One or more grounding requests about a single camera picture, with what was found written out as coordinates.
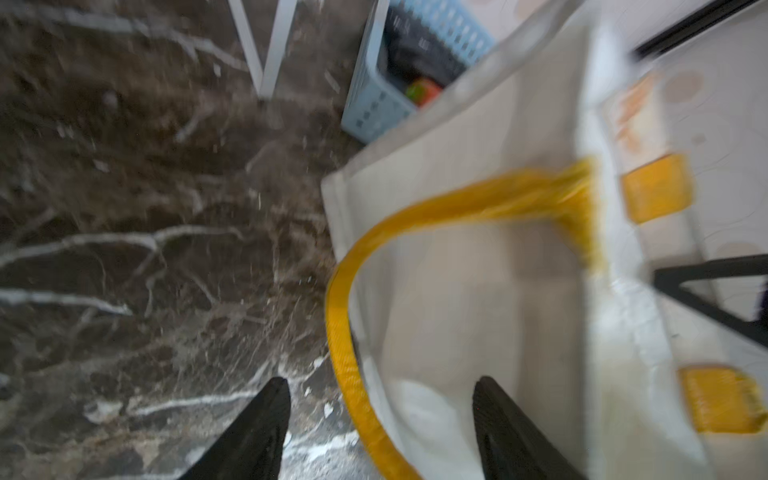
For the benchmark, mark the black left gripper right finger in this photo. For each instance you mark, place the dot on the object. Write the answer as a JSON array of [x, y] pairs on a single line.
[[510, 445]]

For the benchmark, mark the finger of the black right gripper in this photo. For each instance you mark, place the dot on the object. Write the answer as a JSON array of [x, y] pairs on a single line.
[[731, 292]]

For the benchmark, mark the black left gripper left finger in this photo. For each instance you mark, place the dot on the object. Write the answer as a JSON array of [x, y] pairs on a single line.
[[252, 446]]

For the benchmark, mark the white grocery bag yellow handles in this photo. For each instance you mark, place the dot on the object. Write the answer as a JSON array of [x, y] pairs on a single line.
[[511, 229]]

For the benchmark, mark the blue plastic basket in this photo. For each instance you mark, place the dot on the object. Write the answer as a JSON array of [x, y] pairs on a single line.
[[376, 101]]

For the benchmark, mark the dark eggplant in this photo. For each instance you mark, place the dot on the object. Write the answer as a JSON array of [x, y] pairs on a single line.
[[412, 52]]

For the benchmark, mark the white wooden two-tier shelf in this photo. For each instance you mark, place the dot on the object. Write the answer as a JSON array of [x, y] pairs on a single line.
[[263, 29]]

